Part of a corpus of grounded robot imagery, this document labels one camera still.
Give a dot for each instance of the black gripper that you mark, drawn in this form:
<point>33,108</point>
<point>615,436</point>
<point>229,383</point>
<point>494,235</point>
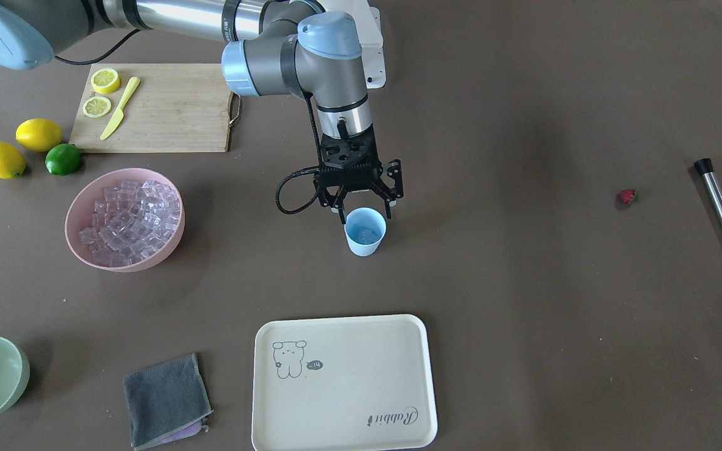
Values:
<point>393,177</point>

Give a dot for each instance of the red strawberry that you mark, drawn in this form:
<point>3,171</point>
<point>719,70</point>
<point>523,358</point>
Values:
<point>625,198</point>

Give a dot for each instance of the steel muddler black tip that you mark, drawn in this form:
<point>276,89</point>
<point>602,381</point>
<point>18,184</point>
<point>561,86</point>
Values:
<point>705,169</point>

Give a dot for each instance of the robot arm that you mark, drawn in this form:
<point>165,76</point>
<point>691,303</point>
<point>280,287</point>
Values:
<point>300,48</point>

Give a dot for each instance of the light blue plastic cup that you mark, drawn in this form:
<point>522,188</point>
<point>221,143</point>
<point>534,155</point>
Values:
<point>364,217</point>

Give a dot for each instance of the clear ice cube pile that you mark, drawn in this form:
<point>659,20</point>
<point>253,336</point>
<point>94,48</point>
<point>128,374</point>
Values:
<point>131,222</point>

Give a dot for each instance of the cream rabbit tray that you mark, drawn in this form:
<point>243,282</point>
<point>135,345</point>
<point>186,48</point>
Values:
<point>352,383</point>

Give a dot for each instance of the wooden cutting board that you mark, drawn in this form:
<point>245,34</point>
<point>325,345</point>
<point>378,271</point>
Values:
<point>177,107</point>

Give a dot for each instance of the pink plastic bowl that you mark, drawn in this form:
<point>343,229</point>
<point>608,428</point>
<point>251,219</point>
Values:
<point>77,216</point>

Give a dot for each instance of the yellow plastic knife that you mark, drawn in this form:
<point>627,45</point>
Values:
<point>118,114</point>

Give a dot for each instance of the grey folded cloth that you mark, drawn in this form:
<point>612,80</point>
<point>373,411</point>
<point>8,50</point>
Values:
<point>166,403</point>

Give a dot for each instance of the lemon half slice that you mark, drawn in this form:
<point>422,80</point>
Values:
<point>105,81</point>
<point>96,107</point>

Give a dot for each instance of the green lime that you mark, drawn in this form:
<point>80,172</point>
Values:
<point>63,159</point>

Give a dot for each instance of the whole yellow lemon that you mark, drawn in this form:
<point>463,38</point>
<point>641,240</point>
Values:
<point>39,135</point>
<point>12,162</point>

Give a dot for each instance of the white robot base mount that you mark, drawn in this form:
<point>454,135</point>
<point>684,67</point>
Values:
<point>370,37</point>

